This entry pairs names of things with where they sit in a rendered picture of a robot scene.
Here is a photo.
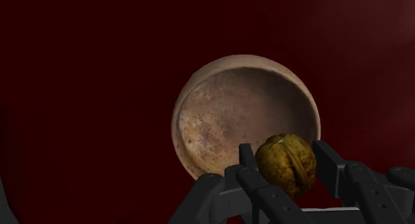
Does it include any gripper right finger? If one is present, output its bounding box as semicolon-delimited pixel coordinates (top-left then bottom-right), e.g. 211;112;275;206
311;140;415;224

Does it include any beige speckled ceramic bowl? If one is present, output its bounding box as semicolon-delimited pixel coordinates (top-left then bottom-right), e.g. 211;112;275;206
171;54;322;181

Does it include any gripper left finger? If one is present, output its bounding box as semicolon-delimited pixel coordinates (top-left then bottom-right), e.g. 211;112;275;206
167;143;315;224

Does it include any brown walnut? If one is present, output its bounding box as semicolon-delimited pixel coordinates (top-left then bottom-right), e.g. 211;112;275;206
254;133;317;200

